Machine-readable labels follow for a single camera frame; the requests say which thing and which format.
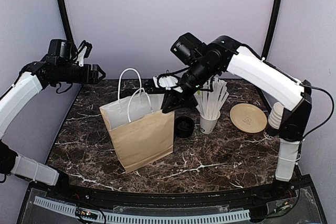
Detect right black frame post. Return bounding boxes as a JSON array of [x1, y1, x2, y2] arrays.
[[261, 0, 281, 59]]

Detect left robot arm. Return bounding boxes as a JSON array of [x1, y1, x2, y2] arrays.
[[1, 39, 106, 201]]

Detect beige plate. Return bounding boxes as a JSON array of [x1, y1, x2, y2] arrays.
[[229, 103, 267, 134]]

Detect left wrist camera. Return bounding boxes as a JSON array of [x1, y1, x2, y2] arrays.
[[75, 40, 92, 67]]

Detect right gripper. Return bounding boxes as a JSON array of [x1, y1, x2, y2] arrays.
[[161, 59, 218, 113]]

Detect stack of paper cups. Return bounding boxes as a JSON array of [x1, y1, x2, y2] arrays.
[[264, 102, 284, 140]]

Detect brown paper bag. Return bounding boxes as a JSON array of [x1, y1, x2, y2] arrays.
[[99, 68, 176, 174]]

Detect black frame post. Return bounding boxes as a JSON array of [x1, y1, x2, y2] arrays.
[[261, 0, 281, 59], [57, 0, 75, 44]]

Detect bundle of white wrapped straws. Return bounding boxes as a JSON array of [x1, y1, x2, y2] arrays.
[[194, 77, 229, 120]]

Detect stack of black lids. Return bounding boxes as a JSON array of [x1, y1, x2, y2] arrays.
[[174, 116, 195, 138]]

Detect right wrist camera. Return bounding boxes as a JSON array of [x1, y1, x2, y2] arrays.
[[144, 74, 183, 94]]

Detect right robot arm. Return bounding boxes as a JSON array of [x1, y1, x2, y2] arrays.
[[154, 33, 314, 200]]

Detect left black frame post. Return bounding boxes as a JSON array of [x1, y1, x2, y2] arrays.
[[57, 0, 75, 44]]

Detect white cup holding straws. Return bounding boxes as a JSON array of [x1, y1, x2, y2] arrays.
[[199, 111, 220, 134]]

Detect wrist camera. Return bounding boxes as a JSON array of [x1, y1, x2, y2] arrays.
[[144, 74, 183, 94], [75, 40, 92, 67]]

